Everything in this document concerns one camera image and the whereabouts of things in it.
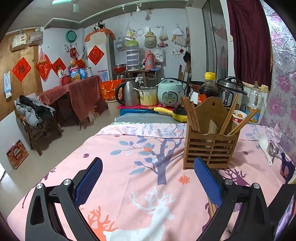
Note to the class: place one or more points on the brown wooden utensil holder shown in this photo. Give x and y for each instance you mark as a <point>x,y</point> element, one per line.
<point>214,148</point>

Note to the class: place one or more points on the metal spoon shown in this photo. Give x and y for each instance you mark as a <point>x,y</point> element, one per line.
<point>276,152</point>

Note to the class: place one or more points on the white refrigerator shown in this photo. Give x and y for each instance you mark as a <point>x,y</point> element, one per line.
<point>100,53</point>

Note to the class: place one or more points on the black silver pressure cooker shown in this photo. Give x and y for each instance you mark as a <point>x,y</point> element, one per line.
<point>230,87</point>

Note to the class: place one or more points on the table with red cover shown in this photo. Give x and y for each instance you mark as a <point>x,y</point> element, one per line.
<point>84,96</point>

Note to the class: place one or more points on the stainless steel electric kettle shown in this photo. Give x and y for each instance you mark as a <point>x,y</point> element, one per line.
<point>127,93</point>

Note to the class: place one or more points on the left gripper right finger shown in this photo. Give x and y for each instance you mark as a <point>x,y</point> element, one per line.
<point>252,222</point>

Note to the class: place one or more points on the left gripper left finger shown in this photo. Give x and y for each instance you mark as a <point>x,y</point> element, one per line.
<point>43,222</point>

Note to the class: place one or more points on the pink deer-print tablecloth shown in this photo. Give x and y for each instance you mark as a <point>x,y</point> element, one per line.
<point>143,192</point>

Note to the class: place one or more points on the copper frying pan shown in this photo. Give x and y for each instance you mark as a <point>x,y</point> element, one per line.
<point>195,85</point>

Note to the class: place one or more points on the pink thermos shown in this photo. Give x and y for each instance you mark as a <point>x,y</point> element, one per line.
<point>149,60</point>

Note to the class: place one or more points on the red white bowl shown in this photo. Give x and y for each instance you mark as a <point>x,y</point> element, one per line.
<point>238,116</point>

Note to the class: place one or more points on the yellow small frying pan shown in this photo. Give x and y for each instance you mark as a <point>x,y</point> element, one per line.
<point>178,114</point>

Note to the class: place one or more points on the mint green rice cooker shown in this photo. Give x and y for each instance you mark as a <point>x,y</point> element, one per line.
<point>170,91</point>

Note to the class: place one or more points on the red gift bag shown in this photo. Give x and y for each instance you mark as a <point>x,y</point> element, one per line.
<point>107,88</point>

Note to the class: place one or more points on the stacked steamer with green lid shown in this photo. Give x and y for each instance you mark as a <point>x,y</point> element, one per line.
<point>132,55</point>

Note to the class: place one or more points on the wooden chopstick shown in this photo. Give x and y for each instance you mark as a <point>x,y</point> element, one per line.
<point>229,115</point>
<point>194,117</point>
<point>189,110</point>
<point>210,207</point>
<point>214,208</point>
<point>243,123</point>

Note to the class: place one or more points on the yellow cooking oil bottle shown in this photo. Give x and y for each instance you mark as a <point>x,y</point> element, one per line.
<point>74,72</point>

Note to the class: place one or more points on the clear cooking oil bottle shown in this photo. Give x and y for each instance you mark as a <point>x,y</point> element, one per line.
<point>254,102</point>

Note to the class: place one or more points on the wooden chair with clothes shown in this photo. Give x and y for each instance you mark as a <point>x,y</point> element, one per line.
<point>36,118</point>

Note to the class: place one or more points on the dark soy sauce bottle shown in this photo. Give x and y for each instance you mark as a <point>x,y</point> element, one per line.
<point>209,88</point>

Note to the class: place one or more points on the yellow enamel pot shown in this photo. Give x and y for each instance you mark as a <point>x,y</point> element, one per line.
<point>148,95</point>

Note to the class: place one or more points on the white ceramic spoon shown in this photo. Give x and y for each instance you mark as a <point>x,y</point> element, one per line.
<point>263,143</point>

